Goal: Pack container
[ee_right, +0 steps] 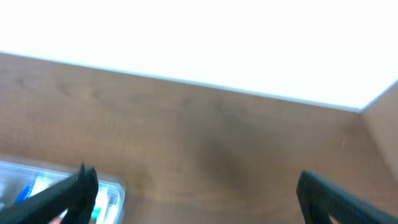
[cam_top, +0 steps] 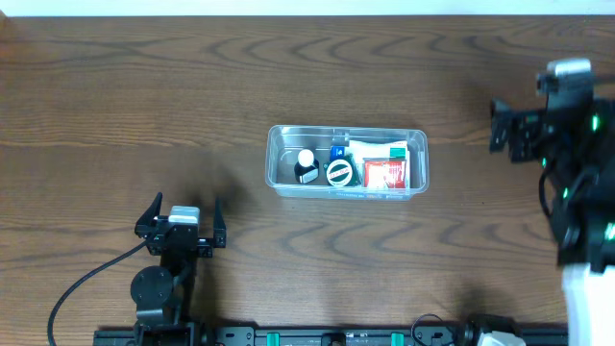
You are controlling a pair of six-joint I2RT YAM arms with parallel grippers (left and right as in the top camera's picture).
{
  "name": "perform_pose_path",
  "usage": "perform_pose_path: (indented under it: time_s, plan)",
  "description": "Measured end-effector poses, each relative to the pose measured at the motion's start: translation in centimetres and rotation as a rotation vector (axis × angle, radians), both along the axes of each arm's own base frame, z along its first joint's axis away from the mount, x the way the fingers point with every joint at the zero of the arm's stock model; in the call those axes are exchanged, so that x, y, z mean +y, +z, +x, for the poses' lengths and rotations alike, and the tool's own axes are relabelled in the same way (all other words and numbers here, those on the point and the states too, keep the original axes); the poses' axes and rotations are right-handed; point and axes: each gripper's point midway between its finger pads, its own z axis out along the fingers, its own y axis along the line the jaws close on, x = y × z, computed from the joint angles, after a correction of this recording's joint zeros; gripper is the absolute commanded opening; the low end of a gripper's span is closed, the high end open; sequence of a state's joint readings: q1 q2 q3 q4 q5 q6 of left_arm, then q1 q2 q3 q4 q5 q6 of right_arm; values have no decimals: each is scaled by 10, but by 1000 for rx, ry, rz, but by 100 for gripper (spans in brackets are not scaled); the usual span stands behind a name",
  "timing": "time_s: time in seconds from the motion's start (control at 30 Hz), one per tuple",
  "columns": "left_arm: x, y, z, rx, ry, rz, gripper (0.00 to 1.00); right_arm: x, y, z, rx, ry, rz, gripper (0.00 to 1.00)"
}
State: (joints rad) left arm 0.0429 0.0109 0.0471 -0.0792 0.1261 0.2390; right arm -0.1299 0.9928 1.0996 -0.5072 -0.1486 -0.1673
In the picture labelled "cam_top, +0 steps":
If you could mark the clear plastic container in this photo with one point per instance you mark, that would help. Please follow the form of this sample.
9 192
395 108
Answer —
286 141

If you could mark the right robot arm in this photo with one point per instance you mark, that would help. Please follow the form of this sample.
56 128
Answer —
578 202

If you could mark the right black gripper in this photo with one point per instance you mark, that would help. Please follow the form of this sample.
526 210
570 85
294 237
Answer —
533 130

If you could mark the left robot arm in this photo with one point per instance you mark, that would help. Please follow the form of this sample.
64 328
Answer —
162 293

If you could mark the black bottle white cap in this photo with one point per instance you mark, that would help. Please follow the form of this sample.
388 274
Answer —
306 169

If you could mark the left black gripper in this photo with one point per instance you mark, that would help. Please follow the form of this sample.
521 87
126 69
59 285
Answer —
205 247

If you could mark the red white Panadol box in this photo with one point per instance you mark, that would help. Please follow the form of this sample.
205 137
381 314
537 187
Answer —
385 174

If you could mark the white green medicine box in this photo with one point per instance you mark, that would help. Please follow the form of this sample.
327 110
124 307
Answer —
363 151

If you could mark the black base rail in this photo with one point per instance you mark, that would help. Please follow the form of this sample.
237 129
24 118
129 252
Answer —
248 336

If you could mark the dark green square box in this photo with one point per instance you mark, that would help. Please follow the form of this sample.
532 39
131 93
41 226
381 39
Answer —
342 172

